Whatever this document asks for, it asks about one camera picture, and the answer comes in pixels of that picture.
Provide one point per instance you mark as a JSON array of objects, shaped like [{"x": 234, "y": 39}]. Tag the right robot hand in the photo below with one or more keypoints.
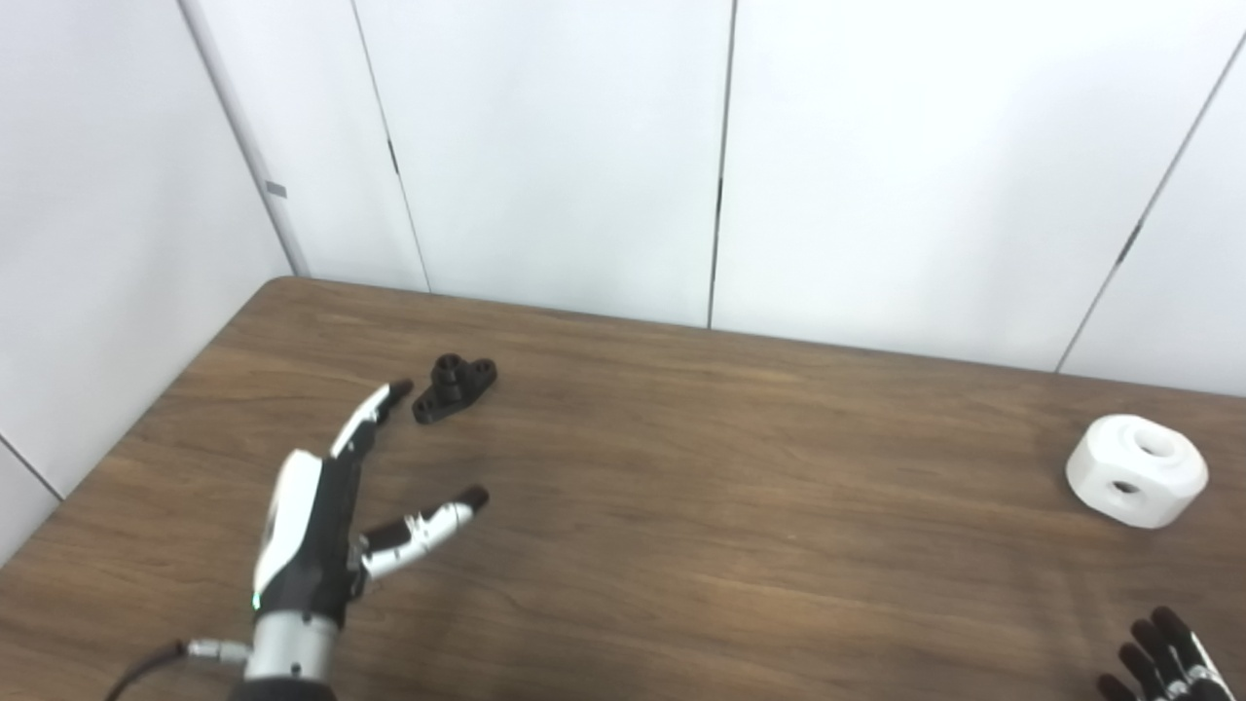
[{"x": 1168, "y": 672}]

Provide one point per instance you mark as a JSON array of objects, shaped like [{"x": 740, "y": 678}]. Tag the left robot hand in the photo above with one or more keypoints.
[{"x": 302, "y": 526}]

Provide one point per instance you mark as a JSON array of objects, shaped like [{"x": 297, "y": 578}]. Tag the round white piece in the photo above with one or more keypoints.
[{"x": 1168, "y": 487}]

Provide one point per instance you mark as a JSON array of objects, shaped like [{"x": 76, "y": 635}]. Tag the black flanged holder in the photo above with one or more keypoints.
[{"x": 450, "y": 389}]

